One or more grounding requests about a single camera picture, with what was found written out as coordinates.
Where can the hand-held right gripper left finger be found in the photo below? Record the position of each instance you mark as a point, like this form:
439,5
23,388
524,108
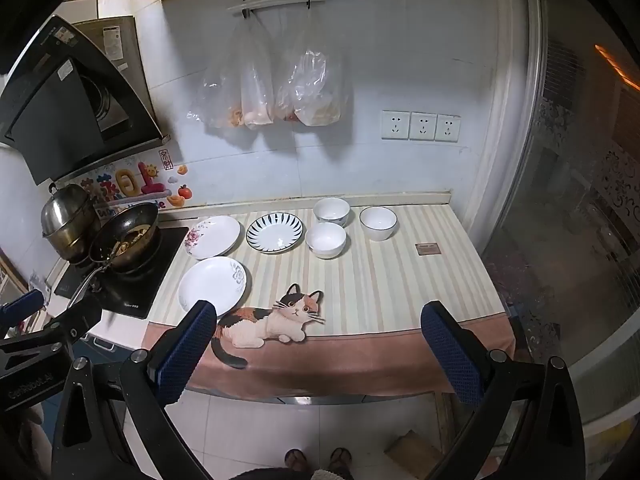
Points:
185,355

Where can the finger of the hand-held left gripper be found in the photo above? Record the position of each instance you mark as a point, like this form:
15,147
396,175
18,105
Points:
20,307
75,325

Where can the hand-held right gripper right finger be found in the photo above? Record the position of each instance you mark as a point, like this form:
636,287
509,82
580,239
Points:
450,355

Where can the grey floral white plate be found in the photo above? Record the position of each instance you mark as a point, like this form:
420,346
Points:
210,285

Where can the pink floral white plate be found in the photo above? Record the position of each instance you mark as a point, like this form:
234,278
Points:
215,235

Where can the blue striped white plate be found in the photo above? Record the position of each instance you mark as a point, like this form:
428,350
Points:
275,234

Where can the blue rimmed white bowl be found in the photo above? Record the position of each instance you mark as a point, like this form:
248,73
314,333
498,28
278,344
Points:
378,220

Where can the plain white bowl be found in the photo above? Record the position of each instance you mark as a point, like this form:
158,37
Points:
325,240

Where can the blue patterned white bowl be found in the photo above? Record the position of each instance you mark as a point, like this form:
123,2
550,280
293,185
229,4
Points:
331,208

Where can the person's left forearm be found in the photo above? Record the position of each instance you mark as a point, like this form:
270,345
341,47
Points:
32,440

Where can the black induction cooktop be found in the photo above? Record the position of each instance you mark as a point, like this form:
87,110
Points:
135,290

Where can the striped cat print tablecloth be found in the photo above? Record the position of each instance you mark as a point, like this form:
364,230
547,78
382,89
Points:
400,285

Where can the black frying pan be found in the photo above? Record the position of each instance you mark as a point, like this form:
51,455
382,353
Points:
127,245

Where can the steel steamer pot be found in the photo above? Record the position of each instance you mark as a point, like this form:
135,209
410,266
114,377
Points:
65,215

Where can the cardboard piece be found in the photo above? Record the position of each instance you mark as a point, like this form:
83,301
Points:
412,452

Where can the brown cloth label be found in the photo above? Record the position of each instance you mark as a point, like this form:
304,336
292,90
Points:
426,249

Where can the person's right foot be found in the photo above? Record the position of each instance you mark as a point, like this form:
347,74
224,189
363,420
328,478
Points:
341,460

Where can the person's foot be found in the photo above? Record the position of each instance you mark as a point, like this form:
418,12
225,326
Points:
341,460
295,460

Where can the person's left foot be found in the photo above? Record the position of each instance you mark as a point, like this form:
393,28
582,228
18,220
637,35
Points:
295,460

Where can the sliding glass door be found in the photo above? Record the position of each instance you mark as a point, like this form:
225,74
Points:
575,210

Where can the black range hood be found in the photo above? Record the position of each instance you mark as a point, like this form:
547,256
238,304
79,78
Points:
55,110

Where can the clear plastic bag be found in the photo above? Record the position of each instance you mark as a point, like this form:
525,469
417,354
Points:
315,85
257,90
215,95

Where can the colourful wall stickers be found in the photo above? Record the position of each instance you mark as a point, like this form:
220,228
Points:
145,180

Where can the white wall socket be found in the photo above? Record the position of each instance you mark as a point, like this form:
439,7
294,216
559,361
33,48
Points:
395,125
447,128
422,126

